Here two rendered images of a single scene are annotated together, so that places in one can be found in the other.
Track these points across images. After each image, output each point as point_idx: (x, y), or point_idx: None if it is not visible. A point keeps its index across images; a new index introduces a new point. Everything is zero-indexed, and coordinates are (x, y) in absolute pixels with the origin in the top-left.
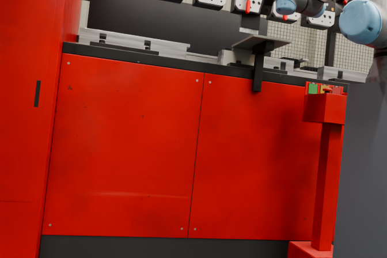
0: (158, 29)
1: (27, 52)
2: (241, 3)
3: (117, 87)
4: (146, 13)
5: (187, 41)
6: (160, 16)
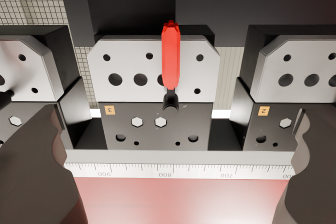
0: None
1: None
2: (193, 64)
3: None
4: (292, 16)
5: None
6: (267, 14)
